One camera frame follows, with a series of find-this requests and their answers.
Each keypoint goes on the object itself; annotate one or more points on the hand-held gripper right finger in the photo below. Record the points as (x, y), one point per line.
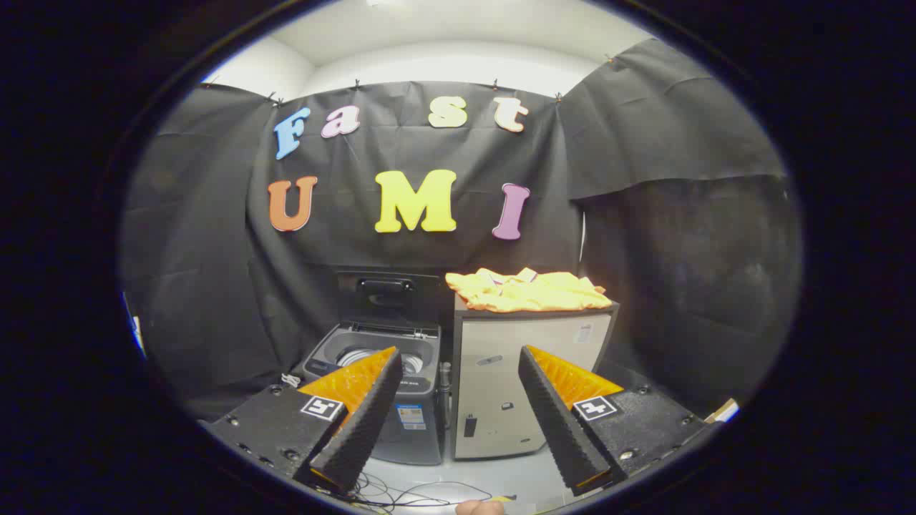
(554, 422)

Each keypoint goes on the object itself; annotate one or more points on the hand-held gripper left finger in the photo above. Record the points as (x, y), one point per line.
(372, 422)

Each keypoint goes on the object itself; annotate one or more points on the dark grey washing machine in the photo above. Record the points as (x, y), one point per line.
(415, 429)

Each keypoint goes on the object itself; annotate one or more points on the orange polo shirt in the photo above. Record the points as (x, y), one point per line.
(529, 292)

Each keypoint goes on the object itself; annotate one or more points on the beige cabinet with dark top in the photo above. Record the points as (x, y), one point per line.
(494, 400)

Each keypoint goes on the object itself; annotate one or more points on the brown cardboard piece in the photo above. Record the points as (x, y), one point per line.
(723, 411)

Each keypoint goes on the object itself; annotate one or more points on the black backdrop cloth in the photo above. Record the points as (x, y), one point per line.
(215, 272)

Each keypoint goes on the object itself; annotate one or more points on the white and blue equipment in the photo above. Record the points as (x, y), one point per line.
(134, 325)

